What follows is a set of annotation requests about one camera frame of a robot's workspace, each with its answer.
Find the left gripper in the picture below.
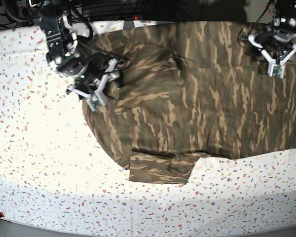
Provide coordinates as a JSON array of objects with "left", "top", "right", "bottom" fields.
[{"left": 248, "top": 30, "right": 296, "bottom": 66}]

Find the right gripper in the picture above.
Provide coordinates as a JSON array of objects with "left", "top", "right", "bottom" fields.
[{"left": 65, "top": 53, "right": 121, "bottom": 101}]

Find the camouflage T-shirt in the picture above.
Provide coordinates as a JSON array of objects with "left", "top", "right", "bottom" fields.
[{"left": 82, "top": 22, "right": 296, "bottom": 184}]

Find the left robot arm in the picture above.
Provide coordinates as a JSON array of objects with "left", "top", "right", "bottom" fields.
[{"left": 241, "top": 0, "right": 296, "bottom": 71}]

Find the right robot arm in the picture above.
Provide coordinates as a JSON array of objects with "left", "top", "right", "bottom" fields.
[{"left": 2, "top": 0, "right": 125, "bottom": 107}]

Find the terrazzo patterned table cloth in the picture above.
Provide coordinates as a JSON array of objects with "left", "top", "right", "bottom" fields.
[{"left": 0, "top": 27, "right": 296, "bottom": 237}]

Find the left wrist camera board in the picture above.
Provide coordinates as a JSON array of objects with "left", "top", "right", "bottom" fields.
[{"left": 267, "top": 64, "right": 285, "bottom": 79}]

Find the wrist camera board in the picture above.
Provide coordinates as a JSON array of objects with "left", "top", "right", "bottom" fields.
[
  {"left": 86, "top": 97, "right": 107, "bottom": 112},
  {"left": 267, "top": 64, "right": 285, "bottom": 79}
]

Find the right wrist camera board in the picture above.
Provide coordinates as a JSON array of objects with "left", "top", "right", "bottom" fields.
[{"left": 86, "top": 97, "right": 107, "bottom": 112}]

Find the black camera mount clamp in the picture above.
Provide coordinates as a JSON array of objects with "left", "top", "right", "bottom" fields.
[{"left": 123, "top": 21, "right": 135, "bottom": 29}]

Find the black cables bundle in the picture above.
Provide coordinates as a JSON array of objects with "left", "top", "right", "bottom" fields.
[{"left": 4, "top": 0, "right": 205, "bottom": 20}]

